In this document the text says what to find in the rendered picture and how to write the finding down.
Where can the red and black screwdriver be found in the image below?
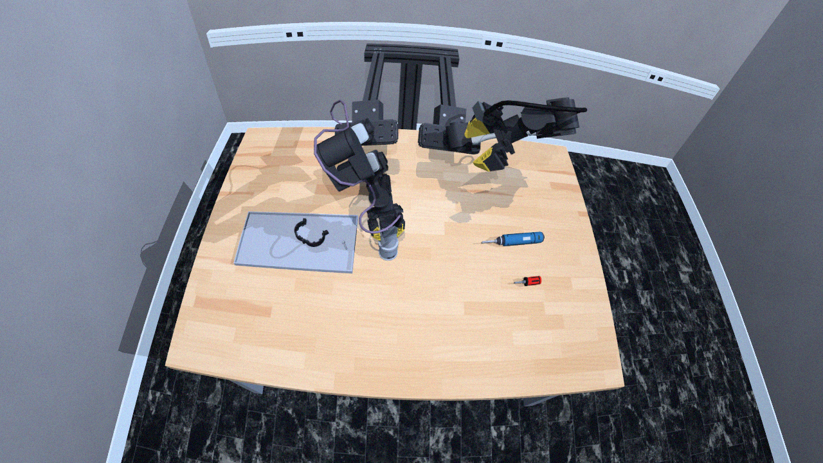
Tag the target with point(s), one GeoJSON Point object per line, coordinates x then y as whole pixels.
{"type": "Point", "coordinates": [530, 281]}

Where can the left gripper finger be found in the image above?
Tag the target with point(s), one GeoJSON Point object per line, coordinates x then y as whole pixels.
{"type": "Point", "coordinates": [475, 128]}
{"type": "Point", "coordinates": [479, 161]}

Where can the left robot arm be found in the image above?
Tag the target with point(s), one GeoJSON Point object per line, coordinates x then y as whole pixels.
{"type": "Point", "coordinates": [452, 136]}

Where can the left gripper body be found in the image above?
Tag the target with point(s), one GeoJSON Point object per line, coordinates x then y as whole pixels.
{"type": "Point", "coordinates": [516, 131]}

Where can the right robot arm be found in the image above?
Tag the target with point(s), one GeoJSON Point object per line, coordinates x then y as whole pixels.
{"type": "Point", "coordinates": [371, 166]}

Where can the blue screwdriver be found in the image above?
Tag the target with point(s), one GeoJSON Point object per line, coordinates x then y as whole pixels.
{"type": "Point", "coordinates": [519, 238]}

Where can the grey metal cylindrical flange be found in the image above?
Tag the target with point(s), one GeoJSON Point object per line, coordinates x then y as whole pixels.
{"type": "Point", "coordinates": [388, 255]}

